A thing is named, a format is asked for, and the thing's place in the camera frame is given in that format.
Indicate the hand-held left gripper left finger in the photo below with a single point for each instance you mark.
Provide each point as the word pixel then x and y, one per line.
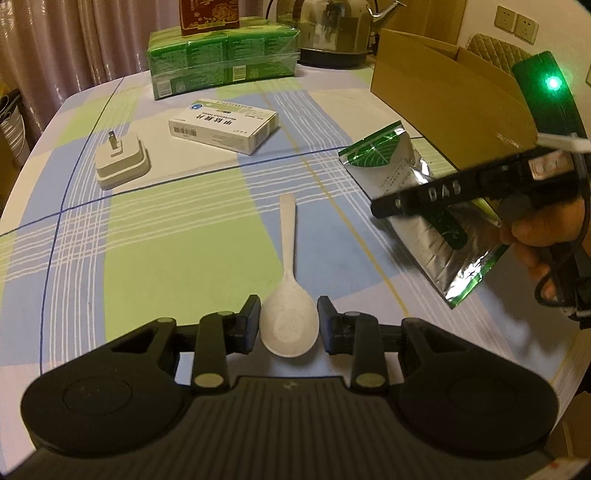
pixel 251 323

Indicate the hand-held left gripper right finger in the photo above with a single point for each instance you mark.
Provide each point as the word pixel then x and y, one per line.
pixel 327 325

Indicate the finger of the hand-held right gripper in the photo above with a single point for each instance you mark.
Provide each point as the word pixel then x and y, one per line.
pixel 392 203

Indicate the white plastic spoon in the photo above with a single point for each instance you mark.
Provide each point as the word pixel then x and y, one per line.
pixel 288 323

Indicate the silver green tea pouch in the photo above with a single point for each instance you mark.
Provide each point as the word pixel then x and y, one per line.
pixel 392 166

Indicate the large brown cardboard box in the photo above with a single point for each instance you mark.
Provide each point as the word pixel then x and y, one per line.
pixel 443 92

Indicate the person's right hand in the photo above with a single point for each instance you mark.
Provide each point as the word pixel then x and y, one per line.
pixel 540 235

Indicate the quilted chair back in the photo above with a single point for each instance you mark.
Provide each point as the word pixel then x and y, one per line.
pixel 496 46

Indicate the checked tablecloth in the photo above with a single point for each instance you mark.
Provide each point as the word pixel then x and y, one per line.
pixel 161 258

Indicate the stainless steel kettle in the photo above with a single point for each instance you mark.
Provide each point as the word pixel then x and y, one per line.
pixel 332 32

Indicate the white medicine box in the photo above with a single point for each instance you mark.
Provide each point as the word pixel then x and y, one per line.
pixel 224 124

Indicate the white power adapter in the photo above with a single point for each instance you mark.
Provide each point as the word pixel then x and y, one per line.
pixel 121 161

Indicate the green tissue multipack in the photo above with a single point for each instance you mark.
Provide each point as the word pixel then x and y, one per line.
pixel 221 55

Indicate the red gift box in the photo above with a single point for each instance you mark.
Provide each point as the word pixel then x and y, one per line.
pixel 210 18

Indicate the black and white bag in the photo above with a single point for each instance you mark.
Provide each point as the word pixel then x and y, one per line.
pixel 11 120

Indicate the beige curtain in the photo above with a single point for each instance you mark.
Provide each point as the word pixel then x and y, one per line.
pixel 83 41

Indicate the wall sockets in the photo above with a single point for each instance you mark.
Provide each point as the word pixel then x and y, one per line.
pixel 517 23

